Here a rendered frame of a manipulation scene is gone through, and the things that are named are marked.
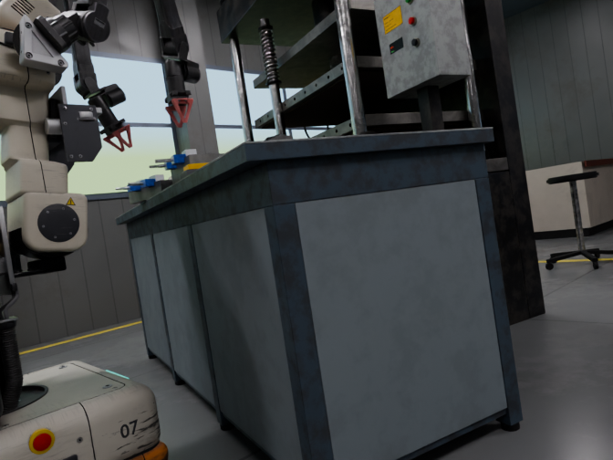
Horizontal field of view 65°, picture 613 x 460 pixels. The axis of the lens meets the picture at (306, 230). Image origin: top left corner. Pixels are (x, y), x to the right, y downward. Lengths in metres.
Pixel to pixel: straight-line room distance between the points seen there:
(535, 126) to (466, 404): 7.09
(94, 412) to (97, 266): 3.16
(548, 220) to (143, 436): 5.36
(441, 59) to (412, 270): 0.94
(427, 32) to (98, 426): 1.61
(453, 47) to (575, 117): 6.15
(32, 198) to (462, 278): 1.13
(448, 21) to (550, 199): 4.35
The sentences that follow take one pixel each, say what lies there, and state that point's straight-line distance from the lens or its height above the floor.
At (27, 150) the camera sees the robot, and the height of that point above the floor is 0.93.
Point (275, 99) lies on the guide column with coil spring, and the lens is 2.74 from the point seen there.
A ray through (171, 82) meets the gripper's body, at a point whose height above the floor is 1.14.
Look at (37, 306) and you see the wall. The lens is 4.31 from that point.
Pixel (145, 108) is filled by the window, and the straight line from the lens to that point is 4.80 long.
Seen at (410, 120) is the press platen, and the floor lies 1.01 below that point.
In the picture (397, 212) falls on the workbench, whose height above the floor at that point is 0.62.
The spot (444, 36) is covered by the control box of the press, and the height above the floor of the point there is 1.21.
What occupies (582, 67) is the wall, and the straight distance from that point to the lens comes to 8.07.
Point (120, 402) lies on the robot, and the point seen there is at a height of 0.26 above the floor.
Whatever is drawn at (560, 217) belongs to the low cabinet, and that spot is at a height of 0.23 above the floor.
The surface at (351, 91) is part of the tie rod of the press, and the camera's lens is 2.06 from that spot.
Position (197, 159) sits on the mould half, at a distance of 1.58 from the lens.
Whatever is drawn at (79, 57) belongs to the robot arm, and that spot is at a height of 1.31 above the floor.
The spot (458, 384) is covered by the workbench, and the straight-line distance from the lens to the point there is 1.30.
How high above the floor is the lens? 0.63
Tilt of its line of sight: 1 degrees down
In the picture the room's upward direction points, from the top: 9 degrees counter-clockwise
